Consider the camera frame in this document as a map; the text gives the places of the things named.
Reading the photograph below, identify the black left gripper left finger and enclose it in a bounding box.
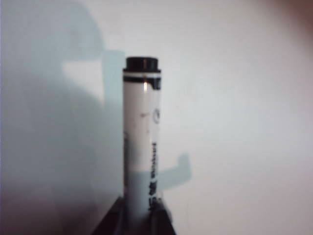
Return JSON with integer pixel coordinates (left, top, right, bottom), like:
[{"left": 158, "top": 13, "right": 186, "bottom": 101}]
[{"left": 96, "top": 195, "right": 130, "bottom": 235}]

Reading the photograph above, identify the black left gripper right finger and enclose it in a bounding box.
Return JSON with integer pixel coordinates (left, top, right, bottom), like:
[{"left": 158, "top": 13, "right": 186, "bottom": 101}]
[{"left": 151, "top": 195, "right": 180, "bottom": 235}]

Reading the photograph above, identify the black whiteboard marker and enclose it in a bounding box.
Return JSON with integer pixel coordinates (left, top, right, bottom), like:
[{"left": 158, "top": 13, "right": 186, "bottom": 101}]
[{"left": 122, "top": 56, "right": 162, "bottom": 221}]

